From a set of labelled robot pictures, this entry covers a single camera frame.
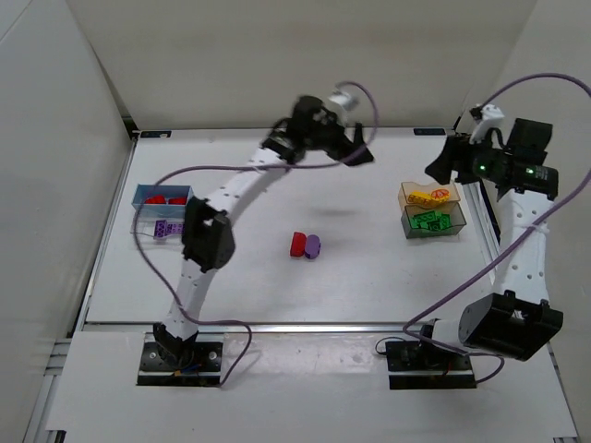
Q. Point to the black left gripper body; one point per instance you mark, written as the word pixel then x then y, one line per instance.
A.
pixel 340 145

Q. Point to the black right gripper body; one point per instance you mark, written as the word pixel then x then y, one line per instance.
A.
pixel 453 158

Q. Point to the yellow orange printed lego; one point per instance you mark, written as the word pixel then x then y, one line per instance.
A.
pixel 439 196

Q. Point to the yellow black striped lego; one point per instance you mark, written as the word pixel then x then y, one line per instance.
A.
pixel 419 198

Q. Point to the green stepped lego block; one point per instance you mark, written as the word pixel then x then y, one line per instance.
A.
pixel 445 221

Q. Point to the small green lego brick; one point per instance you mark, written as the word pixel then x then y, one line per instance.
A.
pixel 418 224

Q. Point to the purple half-round lego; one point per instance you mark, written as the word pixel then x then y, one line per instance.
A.
pixel 312 247

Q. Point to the red half-round lego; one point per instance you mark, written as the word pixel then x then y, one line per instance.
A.
pixel 298 244

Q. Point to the red green rounded lego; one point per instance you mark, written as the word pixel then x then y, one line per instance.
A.
pixel 177 201

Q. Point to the red rounded lego brick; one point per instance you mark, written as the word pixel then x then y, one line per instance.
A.
pixel 156 200

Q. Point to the green lego plate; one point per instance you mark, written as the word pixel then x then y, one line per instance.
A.
pixel 426 217

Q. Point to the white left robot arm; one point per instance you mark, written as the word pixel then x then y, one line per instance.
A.
pixel 208 239

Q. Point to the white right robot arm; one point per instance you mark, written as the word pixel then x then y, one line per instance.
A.
pixel 515 320

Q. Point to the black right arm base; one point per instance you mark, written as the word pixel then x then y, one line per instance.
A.
pixel 415 365

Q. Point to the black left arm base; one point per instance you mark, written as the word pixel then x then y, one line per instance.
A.
pixel 200 368

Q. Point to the blue label sticker right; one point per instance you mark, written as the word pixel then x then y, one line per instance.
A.
pixel 429 132

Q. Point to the blue label sticker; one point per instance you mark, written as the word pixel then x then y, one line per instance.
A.
pixel 429 132
pixel 155 134

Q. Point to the orange translucent container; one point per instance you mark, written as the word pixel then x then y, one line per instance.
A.
pixel 407 187

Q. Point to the grey translucent container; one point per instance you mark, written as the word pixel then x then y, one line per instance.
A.
pixel 457 218

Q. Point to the blue plastic container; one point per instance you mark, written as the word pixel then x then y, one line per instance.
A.
pixel 168 191

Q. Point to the purple lego in container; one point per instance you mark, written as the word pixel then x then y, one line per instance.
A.
pixel 176 227

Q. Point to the blue label sticker left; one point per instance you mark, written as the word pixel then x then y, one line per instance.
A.
pixel 155 134

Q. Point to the clear plastic container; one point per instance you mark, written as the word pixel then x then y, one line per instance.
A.
pixel 144 229

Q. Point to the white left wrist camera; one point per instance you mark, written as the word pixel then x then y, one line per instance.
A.
pixel 341 102

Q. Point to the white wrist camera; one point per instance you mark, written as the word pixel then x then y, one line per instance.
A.
pixel 341 102
pixel 486 117

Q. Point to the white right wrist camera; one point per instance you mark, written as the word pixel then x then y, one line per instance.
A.
pixel 486 117

